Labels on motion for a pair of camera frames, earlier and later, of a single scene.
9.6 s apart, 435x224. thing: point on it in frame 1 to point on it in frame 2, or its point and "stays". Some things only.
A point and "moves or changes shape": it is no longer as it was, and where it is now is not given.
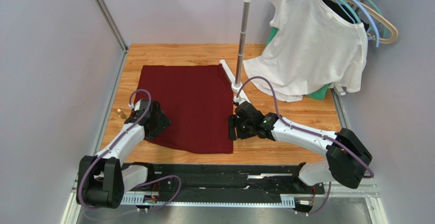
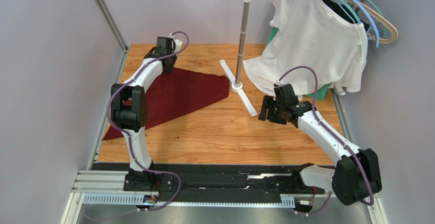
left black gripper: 163,121 to 169,69
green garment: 318,96 stays
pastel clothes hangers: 372,9 stays
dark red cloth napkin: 197,99 moves or changes shape
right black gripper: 236,127 to 267,108
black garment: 335,8 stays
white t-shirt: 311,48 stays
